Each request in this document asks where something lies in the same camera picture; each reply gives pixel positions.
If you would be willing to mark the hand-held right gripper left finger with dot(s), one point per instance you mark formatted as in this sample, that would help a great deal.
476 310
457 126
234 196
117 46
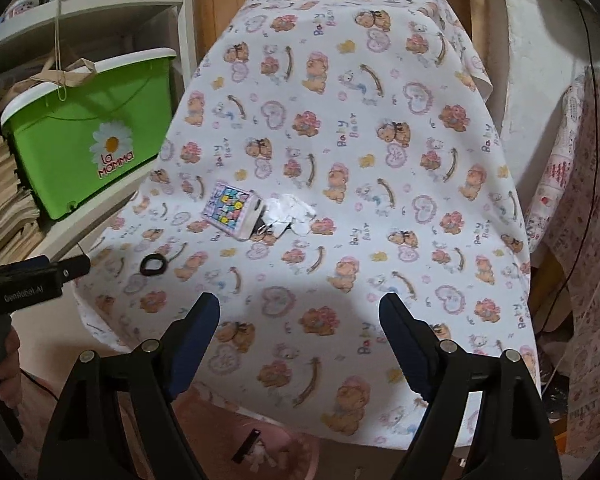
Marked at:
195 345

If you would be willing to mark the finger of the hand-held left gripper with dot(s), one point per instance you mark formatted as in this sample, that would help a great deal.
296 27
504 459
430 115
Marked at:
77 265

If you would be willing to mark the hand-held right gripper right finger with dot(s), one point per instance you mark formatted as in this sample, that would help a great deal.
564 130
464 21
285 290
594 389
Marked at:
405 345

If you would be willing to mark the small white paper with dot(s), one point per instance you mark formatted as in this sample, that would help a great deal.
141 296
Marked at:
261 458

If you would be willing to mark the small pastel patterned box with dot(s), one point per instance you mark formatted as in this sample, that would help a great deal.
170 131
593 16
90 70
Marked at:
227 207

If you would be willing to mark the pink plastic basket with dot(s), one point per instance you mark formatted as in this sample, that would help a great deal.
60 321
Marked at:
285 460

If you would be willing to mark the white tissue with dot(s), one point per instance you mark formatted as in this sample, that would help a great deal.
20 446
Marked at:
287 212

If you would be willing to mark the person's left hand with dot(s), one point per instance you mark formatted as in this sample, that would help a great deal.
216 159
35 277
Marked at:
10 365

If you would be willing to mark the stack of old books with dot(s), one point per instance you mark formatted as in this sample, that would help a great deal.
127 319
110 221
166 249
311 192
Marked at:
15 210

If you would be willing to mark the green plastic bin white lid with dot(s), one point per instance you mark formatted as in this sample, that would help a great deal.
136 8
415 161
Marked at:
65 160

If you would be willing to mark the bear printed white cloth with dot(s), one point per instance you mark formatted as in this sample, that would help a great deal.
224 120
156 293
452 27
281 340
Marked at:
355 135

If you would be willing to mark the red printed cloth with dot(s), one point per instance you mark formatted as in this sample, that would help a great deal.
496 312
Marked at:
590 210

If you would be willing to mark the white shelf unit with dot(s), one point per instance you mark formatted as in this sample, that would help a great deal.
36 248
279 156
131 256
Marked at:
80 10

